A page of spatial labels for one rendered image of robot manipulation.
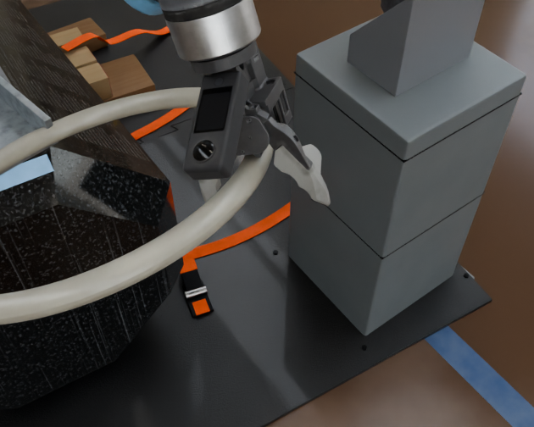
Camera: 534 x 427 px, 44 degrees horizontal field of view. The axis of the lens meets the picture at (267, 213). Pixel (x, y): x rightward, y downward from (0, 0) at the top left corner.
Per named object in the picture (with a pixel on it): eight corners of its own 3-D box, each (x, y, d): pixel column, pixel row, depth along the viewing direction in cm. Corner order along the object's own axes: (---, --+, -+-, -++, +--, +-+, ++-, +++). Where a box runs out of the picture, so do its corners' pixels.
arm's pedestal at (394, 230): (374, 191, 249) (411, -15, 184) (474, 280, 223) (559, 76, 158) (266, 254, 230) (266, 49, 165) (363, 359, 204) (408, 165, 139)
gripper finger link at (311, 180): (353, 168, 77) (294, 116, 76) (342, 196, 73) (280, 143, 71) (336, 182, 79) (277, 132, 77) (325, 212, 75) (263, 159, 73)
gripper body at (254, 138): (296, 121, 78) (269, 23, 72) (275, 160, 71) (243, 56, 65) (237, 128, 81) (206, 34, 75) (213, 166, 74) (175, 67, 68)
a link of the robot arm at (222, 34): (232, 13, 62) (145, 30, 65) (247, 61, 64) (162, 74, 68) (261, -19, 68) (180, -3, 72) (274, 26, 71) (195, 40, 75)
